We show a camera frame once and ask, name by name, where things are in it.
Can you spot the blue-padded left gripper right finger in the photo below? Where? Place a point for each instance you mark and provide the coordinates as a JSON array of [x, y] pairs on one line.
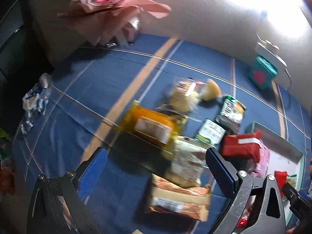
[[237, 186]]

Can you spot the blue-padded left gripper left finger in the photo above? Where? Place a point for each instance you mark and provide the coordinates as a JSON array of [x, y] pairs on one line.
[[45, 212]]

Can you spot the yellow transparent snack bag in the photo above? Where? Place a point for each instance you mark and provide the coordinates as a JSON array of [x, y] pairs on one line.
[[157, 128]]

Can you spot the yellow jelly cup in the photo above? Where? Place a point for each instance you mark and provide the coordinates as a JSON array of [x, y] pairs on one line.
[[211, 91]]

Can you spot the pink snack packet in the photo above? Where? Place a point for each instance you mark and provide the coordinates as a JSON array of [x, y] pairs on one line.
[[259, 169]]

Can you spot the white teal storage box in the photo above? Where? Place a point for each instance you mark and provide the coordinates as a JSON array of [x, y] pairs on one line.
[[283, 155]]

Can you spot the orange striped snack packet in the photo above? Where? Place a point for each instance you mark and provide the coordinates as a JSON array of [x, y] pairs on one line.
[[166, 197]]

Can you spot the dark red snack packet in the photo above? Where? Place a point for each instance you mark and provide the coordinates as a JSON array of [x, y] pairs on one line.
[[242, 146]]

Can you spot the white brown snack packet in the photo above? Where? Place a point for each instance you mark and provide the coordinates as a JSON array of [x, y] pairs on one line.
[[187, 163]]

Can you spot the green biscuit packet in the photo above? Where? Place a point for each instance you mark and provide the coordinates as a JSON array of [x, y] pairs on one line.
[[210, 133]]

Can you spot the green white cracker packet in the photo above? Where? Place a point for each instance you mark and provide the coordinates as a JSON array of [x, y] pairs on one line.
[[231, 114]]

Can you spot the blue white plastic wrapper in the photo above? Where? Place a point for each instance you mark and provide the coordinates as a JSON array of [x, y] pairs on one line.
[[35, 102]]

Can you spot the wrapped white mooncake pastry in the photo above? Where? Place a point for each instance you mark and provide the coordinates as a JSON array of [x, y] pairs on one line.
[[183, 96]]

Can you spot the teal box with pink hearts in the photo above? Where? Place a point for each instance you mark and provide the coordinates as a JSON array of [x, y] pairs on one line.
[[262, 72]]

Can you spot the blue plaid tablecloth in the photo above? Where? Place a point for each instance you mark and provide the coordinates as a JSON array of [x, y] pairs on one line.
[[91, 90]]

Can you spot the white power strip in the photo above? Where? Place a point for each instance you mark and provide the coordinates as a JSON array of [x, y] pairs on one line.
[[271, 57]]

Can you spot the pink flower bouquet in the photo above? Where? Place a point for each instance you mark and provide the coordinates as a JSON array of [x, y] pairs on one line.
[[101, 21]]

